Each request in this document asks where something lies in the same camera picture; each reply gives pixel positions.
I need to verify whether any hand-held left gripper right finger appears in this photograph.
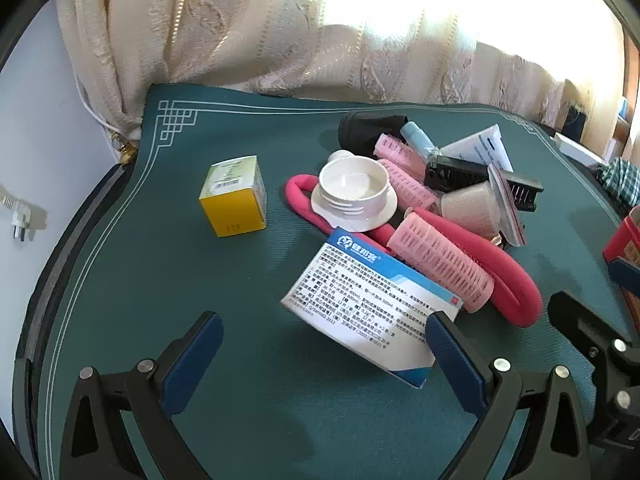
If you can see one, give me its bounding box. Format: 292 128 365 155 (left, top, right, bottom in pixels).
425 310 593 480

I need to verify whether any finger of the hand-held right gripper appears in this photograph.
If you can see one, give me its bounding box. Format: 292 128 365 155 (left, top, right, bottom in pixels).
607 255 640 307
547 290 640 455

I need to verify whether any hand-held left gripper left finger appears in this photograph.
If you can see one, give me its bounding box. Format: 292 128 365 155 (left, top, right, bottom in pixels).
60 310 224 480

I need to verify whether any red storage box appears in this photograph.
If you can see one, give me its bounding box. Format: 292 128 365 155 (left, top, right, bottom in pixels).
602 205 640 266

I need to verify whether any pink foam curling rod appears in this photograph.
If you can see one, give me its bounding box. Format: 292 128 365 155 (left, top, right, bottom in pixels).
285 174 543 328

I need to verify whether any pink hair roller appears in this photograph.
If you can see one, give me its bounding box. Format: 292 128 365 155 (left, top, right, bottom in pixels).
377 158 441 216
375 132 426 166
390 211 493 313

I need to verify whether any blue white medicine box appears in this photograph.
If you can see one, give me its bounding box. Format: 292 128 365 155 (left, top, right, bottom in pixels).
280 227 460 390

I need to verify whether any yellow green small box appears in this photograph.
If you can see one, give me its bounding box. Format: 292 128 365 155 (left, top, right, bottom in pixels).
198 155 267 237

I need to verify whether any black comb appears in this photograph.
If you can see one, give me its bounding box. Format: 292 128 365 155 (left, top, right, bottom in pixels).
425 155 544 211

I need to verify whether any white cream tube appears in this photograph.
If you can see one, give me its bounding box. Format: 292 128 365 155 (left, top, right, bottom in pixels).
440 125 514 173

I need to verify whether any white jar lid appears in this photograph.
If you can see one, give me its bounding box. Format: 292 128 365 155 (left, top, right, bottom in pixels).
311 156 398 233

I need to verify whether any small blue bottle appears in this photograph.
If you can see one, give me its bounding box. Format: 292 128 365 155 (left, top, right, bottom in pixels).
400 121 441 158

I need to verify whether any black desktop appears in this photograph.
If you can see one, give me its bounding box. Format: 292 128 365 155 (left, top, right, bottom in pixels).
10 125 640 480

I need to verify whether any plaid cloth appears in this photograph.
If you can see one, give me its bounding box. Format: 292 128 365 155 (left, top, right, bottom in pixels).
595 156 640 208

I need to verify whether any white power strip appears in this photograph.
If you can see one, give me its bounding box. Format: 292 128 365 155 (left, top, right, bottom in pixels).
554 132 608 166

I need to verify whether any dark pen holder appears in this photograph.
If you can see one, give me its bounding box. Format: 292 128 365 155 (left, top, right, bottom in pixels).
565 102 588 143

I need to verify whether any gold curtain ornament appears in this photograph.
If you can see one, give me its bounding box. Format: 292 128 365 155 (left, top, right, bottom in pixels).
117 132 138 163

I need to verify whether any black pouch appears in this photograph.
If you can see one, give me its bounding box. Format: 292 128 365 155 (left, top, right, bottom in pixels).
338 114 410 157

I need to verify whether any cream patterned curtain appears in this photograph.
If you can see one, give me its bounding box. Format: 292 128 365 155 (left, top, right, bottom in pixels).
55 0 626 161

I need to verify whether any wooden window frame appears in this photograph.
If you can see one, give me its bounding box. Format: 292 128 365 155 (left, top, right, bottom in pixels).
622 25 640 161

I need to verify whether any white wall plug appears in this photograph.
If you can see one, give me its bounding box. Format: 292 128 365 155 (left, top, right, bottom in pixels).
0 187 33 243

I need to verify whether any white cable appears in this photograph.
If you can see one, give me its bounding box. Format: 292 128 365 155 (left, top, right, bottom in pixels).
75 80 126 153

